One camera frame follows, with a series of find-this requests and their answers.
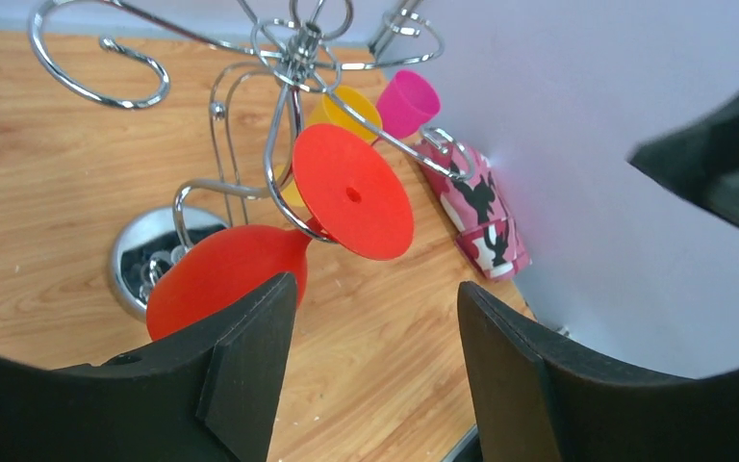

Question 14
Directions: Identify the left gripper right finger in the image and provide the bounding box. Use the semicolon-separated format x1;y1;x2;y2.
457;282;739;461

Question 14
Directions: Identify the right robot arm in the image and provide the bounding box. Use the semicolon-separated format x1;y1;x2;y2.
628;92;739;228

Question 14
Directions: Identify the red wine glass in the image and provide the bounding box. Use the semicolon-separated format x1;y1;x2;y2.
145;123;415;341

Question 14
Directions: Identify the yellow wine glass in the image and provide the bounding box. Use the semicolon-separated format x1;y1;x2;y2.
282;86;382;207

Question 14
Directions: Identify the chrome wine glass rack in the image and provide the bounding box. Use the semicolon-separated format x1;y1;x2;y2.
27;0;476;323

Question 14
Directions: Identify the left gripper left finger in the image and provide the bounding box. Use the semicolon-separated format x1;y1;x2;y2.
0;273;298;461

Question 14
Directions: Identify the pink wine glass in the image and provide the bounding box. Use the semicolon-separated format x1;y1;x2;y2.
374;69;441;140

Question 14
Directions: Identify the pink camouflage cloth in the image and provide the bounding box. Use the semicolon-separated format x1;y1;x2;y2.
420;146;531;281

